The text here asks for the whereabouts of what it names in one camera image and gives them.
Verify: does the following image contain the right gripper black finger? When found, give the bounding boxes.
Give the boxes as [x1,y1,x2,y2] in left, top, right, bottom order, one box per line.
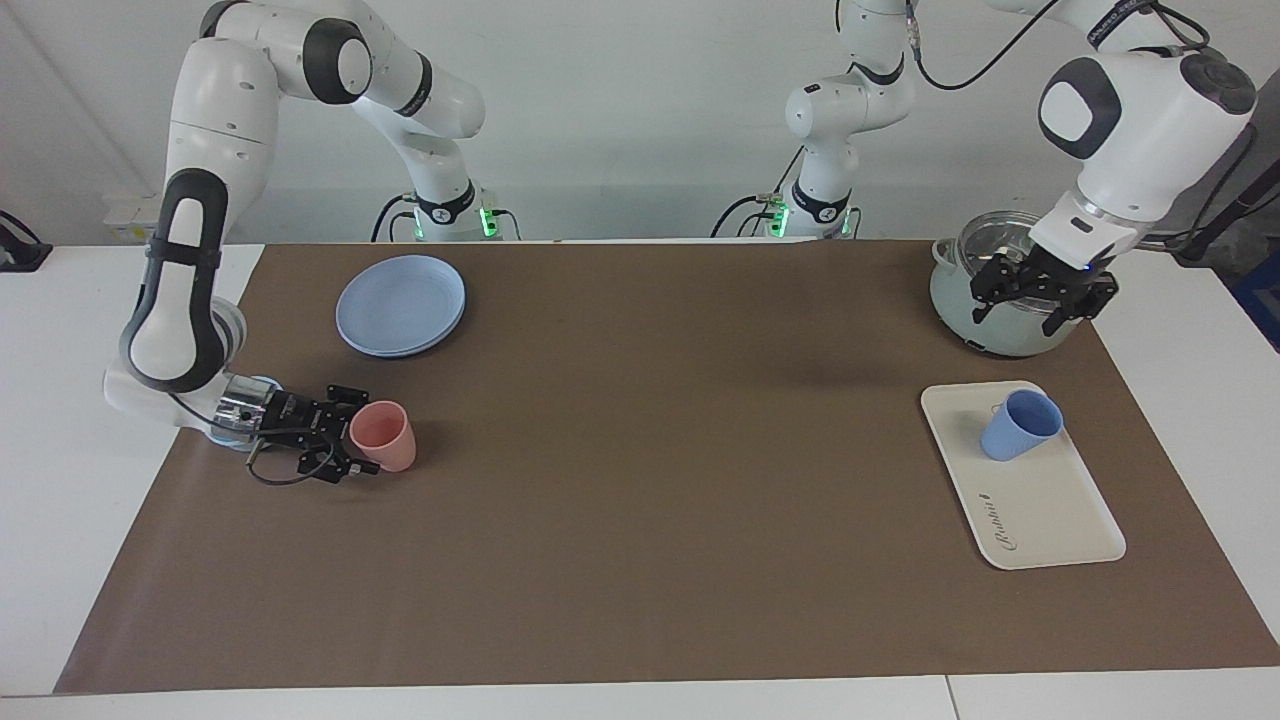
[320,384,373,425]
[297,442,382,488]

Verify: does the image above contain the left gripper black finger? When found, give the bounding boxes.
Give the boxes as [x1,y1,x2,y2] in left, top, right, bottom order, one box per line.
[1041,274,1120,338]
[969,253,1025,325]

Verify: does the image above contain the pink plastic cup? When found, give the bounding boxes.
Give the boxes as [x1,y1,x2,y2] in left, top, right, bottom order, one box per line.
[347,400,418,474]

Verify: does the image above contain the blue plastic cup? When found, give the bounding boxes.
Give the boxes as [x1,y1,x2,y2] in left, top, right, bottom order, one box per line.
[978,389,1065,463]

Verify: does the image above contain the cream tray with Rabbit print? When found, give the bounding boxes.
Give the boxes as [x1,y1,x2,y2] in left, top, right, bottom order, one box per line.
[919,380,1128,572]

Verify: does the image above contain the pale blue round plate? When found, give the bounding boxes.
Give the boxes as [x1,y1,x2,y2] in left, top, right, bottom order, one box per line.
[334,254,469,360]

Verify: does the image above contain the blue box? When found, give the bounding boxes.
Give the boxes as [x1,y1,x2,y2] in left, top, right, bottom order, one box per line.
[1233,248,1280,353]

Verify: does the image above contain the brown paper table mat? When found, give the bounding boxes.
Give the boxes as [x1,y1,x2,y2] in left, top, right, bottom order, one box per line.
[54,239,1280,695]

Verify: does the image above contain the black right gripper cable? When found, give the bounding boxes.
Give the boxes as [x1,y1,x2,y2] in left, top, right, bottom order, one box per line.
[244,438,337,489]

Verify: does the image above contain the black stand with cables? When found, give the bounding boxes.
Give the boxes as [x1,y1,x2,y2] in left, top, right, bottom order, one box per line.
[1160,118,1280,267]

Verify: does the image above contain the black right arm base cables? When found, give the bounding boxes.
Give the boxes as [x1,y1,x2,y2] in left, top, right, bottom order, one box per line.
[370,192,523,244]

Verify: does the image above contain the black arm base cables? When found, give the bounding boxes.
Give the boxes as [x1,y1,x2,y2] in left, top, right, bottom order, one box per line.
[370,192,523,244]
[710,148,863,241]

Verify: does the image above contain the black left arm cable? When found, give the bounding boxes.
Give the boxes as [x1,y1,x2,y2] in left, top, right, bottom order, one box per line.
[903,0,1063,93]

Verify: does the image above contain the black left arm base cables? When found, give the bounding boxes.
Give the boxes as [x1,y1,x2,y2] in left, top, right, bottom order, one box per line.
[710,148,863,241]

